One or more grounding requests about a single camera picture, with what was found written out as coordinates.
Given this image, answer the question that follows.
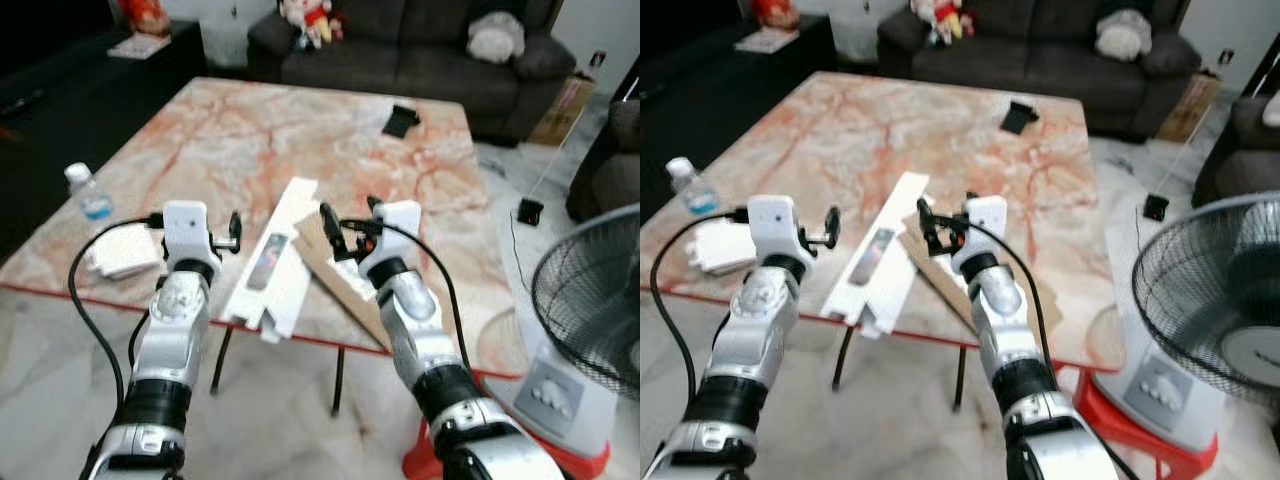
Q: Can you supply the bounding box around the long white phone box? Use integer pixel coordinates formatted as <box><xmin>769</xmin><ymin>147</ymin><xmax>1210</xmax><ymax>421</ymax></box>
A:
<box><xmin>822</xmin><ymin>171</ymin><xmax>931</xmax><ymax>337</ymax></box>
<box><xmin>220</xmin><ymin>177</ymin><xmax>321</xmax><ymax>344</ymax></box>

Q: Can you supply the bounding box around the small black pouch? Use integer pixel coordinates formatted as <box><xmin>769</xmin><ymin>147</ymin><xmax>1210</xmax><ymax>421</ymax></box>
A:
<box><xmin>383</xmin><ymin>104</ymin><xmax>422</xmax><ymax>139</ymax></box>
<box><xmin>1001</xmin><ymin>100</ymin><xmax>1041</xmax><ymax>135</ymax></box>

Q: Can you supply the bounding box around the orange marble pattern table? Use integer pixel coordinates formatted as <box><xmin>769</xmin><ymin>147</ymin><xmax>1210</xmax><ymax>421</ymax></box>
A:
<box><xmin>0</xmin><ymin>77</ymin><xmax>526</xmax><ymax>416</ymax></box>
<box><xmin>640</xmin><ymin>70</ymin><xmax>1141</xmax><ymax>413</ymax></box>

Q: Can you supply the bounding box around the small white paper box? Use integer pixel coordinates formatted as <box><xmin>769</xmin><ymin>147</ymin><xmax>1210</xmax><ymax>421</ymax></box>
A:
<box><xmin>695</xmin><ymin>218</ymin><xmax>767</xmax><ymax>276</ymax></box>
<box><xmin>85</xmin><ymin>225</ymin><xmax>167</xmax><ymax>281</ymax></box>

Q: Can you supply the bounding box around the clear plastic water bottle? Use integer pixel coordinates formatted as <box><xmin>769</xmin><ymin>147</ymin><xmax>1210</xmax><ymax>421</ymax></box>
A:
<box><xmin>65</xmin><ymin>163</ymin><xmax>115</xmax><ymax>222</ymax></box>
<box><xmin>667</xmin><ymin>157</ymin><xmax>720</xmax><ymax>216</ymax></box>

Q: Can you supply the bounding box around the dark grey sofa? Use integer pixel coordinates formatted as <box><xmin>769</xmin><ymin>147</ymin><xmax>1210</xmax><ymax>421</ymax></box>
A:
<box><xmin>247</xmin><ymin>0</ymin><xmax>579</xmax><ymax>143</ymax></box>
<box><xmin>877</xmin><ymin>0</ymin><xmax>1204</xmax><ymax>139</ymax></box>

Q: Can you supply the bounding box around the black low cabinet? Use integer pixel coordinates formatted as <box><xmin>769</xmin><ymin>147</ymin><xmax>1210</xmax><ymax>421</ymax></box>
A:
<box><xmin>0</xmin><ymin>18</ymin><xmax>207</xmax><ymax>263</ymax></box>
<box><xmin>640</xmin><ymin>14</ymin><xmax>839</xmax><ymax>216</ymax></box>

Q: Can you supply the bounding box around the red and white doll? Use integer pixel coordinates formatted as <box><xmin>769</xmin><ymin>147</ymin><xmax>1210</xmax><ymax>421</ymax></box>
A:
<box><xmin>278</xmin><ymin>0</ymin><xmax>348</xmax><ymax>51</ymax></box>
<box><xmin>910</xmin><ymin>0</ymin><xmax>976</xmax><ymax>46</ymax></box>

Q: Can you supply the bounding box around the pale flat book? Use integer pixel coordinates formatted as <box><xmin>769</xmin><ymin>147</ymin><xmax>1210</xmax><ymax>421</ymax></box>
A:
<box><xmin>106</xmin><ymin>35</ymin><xmax>172</xmax><ymax>60</ymax></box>
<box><xmin>735</xmin><ymin>28</ymin><xmax>801</xmax><ymax>53</ymax></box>

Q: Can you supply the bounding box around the grey plush cushion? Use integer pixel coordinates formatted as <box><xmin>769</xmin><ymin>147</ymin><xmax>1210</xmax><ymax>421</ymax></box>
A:
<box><xmin>1094</xmin><ymin>8</ymin><xmax>1153</xmax><ymax>61</ymax></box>
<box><xmin>467</xmin><ymin>12</ymin><xmax>528</xmax><ymax>64</ymax></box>

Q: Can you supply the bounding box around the brown cardboard box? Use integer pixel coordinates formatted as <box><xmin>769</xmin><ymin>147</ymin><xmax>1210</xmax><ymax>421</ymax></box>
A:
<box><xmin>1157</xmin><ymin>70</ymin><xmax>1223</xmax><ymax>143</ymax></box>
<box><xmin>528</xmin><ymin>72</ymin><xmax>598</xmax><ymax>148</ymax></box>

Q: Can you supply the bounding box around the dark armchair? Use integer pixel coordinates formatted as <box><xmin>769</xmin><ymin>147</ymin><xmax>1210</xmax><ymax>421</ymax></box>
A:
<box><xmin>1190</xmin><ymin>60</ymin><xmax>1280</xmax><ymax>209</ymax></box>
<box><xmin>566</xmin><ymin>55</ymin><xmax>641</xmax><ymax>223</ymax></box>

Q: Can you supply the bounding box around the white fan with black grille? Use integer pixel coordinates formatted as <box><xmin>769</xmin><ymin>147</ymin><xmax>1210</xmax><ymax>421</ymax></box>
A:
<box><xmin>1117</xmin><ymin>192</ymin><xmax>1280</xmax><ymax>453</ymax></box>
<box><xmin>515</xmin><ymin>205</ymin><xmax>641</xmax><ymax>463</ymax></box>

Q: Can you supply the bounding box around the red plush toy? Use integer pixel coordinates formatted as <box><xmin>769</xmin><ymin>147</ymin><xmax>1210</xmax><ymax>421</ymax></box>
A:
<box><xmin>752</xmin><ymin>0</ymin><xmax>801</xmax><ymax>31</ymax></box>
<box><xmin>118</xmin><ymin>0</ymin><xmax>172</xmax><ymax>37</ymax></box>

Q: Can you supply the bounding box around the red plastic stool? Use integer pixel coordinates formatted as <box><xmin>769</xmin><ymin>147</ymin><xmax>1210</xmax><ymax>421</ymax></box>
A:
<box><xmin>402</xmin><ymin>372</ymin><xmax>612</xmax><ymax>480</ymax></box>
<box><xmin>1072</xmin><ymin>368</ymin><xmax>1221</xmax><ymax>480</ymax></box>

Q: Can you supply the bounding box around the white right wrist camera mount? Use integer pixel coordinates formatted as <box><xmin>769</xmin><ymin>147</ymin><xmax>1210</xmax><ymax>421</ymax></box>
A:
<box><xmin>357</xmin><ymin>200</ymin><xmax>423</xmax><ymax>288</ymax></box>
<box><xmin>950</xmin><ymin>196</ymin><xmax>1009</xmax><ymax>281</ymax></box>

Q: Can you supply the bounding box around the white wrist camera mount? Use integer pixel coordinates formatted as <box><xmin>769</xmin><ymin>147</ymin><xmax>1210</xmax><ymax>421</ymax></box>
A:
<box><xmin>357</xmin><ymin>200</ymin><xmax>423</xmax><ymax>288</ymax></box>
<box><xmin>162</xmin><ymin>200</ymin><xmax>213</xmax><ymax>265</ymax></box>
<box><xmin>748</xmin><ymin>195</ymin><xmax>803</xmax><ymax>261</ymax></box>
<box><xmin>950</xmin><ymin>196</ymin><xmax>1009</xmax><ymax>281</ymax></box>

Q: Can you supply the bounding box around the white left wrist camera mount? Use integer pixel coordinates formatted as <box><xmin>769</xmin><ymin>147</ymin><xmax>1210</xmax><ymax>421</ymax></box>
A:
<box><xmin>162</xmin><ymin>200</ymin><xmax>213</xmax><ymax>265</ymax></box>
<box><xmin>748</xmin><ymin>195</ymin><xmax>803</xmax><ymax>261</ymax></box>

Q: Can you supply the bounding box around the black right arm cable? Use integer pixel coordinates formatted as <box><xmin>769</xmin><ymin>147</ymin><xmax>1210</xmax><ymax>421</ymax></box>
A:
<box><xmin>966</xmin><ymin>215</ymin><xmax>1061</xmax><ymax>366</ymax></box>
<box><xmin>375</xmin><ymin>218</ymin><xmax>473</xmax><ymax>376</ymax></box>

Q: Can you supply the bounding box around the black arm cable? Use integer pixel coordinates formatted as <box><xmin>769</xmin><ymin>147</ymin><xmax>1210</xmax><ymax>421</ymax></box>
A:
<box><xmin>650</xmin><ymin>207</ymin><xmax>751</xmax><ymax>401</ymax></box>
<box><xmin>375</xmin><ymin>218</ymin><xmax>473</xmax><ymax>376</ymax></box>
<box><xmin>67</xmin><ymin>212</ymin><xmax>166</xmax><ymax>406</ymax></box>
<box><xmin>966</xmin><ymin>215</ymin><xmax>1061</xmax><ymax>366</ymax></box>

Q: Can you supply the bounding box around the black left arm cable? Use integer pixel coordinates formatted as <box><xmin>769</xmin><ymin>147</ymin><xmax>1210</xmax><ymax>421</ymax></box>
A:
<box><xmin>650</xmin><ymin>207</ymin><xmax>751</xmax><ymax>401</ymax></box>
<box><xmin>67</xmin><ymin>212</ymin><xmax>166</xmax><ymax>406</ymax></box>

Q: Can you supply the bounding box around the thin pale cord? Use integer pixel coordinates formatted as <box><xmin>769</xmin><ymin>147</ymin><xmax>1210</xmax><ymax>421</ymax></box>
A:
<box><xmin>538</xmin><ymin>108</ymin><xmax>578</xmax><ymax>201</ymax></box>
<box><xmin>1160</xmin><ymin>102</ymin><xmax>1204</xmax><ymax>197</ymax></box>

